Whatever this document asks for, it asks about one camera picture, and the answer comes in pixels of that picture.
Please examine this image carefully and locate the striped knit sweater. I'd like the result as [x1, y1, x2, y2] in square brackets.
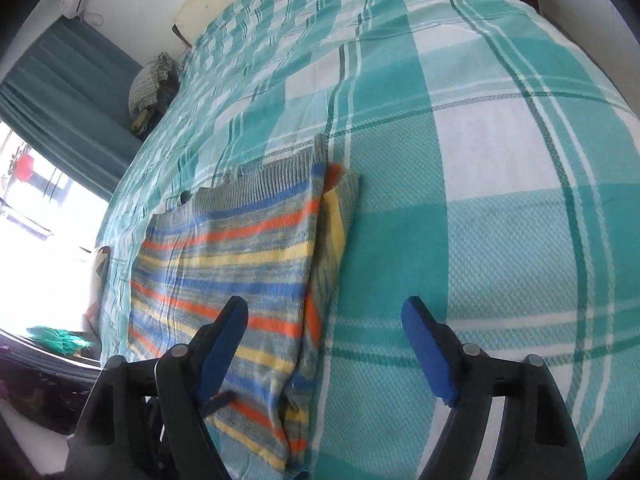
[127, 134, 362, 476]

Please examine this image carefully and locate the blue curtain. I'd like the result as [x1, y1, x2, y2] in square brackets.
[0, 15, 146, 201]

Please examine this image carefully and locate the green cloth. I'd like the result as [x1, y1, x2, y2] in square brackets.
[27, 326, 96, 358]

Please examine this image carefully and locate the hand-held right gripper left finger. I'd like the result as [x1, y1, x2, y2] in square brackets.
[65, 296, 249, 480]

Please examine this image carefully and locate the white pillow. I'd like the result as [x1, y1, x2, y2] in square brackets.
[172, 0, 301, 43]

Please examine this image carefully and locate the patterned cushion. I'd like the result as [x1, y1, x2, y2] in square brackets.
[82, 246, 111, 341]

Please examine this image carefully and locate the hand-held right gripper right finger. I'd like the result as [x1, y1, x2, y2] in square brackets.
[401, 296, 586, 480]

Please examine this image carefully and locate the teal plaid blanket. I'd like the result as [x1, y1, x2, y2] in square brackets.
[95, 0, 640, 480]

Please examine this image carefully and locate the pile of checked clothes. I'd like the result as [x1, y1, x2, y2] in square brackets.
[127, 52, 181, 138]

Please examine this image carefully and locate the window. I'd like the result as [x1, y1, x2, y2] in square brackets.
[0, 120, 111, 356]

